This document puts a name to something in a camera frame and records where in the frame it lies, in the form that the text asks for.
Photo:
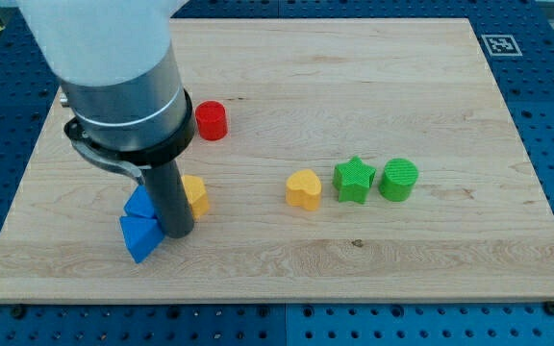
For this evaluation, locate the yellow hexagon block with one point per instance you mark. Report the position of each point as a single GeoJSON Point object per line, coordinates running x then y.
{"type": "Point", "coordinates": [197, 195]}

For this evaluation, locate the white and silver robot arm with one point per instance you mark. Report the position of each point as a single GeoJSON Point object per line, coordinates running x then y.
{"type": "Point", "coordinates": [116, 65]}

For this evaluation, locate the yellow heart block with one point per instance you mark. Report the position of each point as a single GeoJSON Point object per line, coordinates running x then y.
{"type": "Point", "coordinates": [304, 189]}

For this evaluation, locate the wooden board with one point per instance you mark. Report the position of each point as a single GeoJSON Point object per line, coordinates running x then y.
{"type": "Point", "coordinates": [305, 94]}

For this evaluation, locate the green star block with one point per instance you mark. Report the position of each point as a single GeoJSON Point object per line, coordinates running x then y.
{"type": "Point", "coordinates": [353, 180]}

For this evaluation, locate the red cylinder block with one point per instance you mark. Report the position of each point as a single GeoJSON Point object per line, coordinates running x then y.
{"type": "Point", "coordinates": [211, 118]}

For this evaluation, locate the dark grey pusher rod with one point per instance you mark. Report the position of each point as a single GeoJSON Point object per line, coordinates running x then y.
{"type": "Point", "coordinates": [166, 191]}

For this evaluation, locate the green cylinder block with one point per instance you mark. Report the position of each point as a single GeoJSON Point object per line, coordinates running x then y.
{"type": "Point", "coordinates": [398, 180]}

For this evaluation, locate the blue block behind rod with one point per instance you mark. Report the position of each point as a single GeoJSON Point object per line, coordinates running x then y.
{"type": "Point", "coordinates": [139, 204]}

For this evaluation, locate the blue triangle block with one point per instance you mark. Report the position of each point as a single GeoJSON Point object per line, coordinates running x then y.
{"type": "Point", "coordinates": [141, 236]}

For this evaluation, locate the white fiducial marker tag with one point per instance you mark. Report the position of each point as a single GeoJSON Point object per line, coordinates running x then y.
{"type": "Point", "coordinates": [499, 45]}

